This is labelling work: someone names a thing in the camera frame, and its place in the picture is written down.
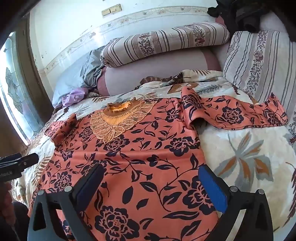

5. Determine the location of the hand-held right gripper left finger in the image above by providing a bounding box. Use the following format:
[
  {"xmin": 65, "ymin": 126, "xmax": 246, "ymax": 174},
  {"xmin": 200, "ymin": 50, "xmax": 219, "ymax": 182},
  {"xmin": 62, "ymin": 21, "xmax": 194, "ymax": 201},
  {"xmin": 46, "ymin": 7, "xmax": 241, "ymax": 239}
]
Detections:
[{"xmin": 27, "ymin": 162, "xmax": 109, "ymax": 241}]

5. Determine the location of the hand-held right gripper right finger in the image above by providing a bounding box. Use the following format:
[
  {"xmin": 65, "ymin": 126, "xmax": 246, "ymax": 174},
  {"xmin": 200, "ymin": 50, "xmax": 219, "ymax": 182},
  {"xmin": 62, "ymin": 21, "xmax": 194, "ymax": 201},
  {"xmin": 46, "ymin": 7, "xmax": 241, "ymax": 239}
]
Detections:
[{"xmin": 198, "ymin": 165, "xmax": 274, "ymax": 241}]

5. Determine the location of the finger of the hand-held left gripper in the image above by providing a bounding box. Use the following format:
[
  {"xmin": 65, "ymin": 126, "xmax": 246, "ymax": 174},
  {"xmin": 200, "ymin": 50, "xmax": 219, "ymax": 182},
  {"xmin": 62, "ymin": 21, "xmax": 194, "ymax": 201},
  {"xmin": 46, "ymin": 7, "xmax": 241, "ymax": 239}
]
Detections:
[{"xmin": 13, "ymin": 153, "xmax": 39, "ymax": 172}]

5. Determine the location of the orange floral shirt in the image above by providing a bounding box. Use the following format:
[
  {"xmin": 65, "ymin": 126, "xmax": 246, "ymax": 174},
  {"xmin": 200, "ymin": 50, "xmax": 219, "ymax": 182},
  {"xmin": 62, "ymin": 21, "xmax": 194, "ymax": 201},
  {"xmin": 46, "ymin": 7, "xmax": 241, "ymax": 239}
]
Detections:
[{"xmin": 27, "ymin": 87, "xmax": 288, "ymax": 241}]

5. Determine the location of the pile of dark clothes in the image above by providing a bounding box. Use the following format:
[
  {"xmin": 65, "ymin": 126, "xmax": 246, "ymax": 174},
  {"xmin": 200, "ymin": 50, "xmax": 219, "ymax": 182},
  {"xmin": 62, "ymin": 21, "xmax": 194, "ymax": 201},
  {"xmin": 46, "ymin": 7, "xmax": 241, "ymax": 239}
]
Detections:
[{"xmin": 207, "ymin": 0, "xmax": 278, "ymax": 33}]

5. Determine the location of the leaf print blanket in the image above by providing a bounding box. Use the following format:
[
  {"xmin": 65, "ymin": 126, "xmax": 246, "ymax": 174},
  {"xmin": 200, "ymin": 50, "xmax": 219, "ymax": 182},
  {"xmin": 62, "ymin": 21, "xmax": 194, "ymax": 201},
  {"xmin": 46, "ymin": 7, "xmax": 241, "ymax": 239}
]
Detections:
[{"xmin": 11, "ymin": 70, "xmax": 296, "ymax": 232}]

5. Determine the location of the purple floral cloth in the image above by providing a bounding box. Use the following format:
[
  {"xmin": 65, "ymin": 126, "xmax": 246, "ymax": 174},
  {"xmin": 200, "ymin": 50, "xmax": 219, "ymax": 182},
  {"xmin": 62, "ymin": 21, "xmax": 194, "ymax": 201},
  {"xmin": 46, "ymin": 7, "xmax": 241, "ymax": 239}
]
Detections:
[{"xmin": 61, "ymin": 88, "xmax": 89, "ymax": 107}]

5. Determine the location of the light blue pillow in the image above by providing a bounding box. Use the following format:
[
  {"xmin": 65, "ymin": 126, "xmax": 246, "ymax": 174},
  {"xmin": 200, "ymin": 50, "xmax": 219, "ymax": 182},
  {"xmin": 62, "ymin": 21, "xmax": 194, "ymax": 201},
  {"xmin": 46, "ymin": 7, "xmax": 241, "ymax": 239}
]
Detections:
[{"xmin": 52, "ymin": 50, "xmax": 104, "ymax": 108}]

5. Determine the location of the grey satin cloth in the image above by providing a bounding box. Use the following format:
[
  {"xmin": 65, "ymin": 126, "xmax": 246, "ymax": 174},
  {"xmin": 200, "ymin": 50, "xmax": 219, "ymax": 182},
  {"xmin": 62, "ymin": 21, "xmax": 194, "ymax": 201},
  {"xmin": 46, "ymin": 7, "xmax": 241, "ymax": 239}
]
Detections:
[{"xmin": 82, "ymin": 45, "xmax": 111, "ymax": 88}]

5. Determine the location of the mauve pink pillow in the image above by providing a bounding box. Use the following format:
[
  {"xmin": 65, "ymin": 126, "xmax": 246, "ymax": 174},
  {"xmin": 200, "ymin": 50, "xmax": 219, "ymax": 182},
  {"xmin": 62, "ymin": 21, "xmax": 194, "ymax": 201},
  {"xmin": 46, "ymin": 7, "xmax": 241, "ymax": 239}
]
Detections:
[{"xmin": 97, "ymin": 49, "xmax": 222, "ymax": 96}]

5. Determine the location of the striped floral square pillow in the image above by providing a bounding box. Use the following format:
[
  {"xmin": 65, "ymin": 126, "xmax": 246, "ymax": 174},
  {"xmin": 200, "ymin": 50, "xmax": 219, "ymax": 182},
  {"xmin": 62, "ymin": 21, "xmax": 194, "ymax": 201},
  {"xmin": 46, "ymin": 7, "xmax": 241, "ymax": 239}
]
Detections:
[{"xmin": 222, "ymin": 30, "xmax": 296, "ymax": 121}]

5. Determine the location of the striped floral bolster pillow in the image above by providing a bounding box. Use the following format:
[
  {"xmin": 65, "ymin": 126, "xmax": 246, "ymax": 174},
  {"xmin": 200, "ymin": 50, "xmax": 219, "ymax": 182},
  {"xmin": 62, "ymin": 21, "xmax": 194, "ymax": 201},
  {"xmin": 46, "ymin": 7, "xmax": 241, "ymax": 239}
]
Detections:
[{"xmin": 100, "ymin": 21, "xmax": 230, "ymax": 68}]

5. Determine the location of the wooden window frame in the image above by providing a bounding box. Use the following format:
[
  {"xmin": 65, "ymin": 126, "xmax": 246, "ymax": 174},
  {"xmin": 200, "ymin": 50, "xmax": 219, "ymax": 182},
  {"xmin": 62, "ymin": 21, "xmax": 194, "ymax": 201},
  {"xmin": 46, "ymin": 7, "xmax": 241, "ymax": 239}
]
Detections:
[{"xmin": 14, "ymin": 11, "xmax": 56, "ymax": 150}]

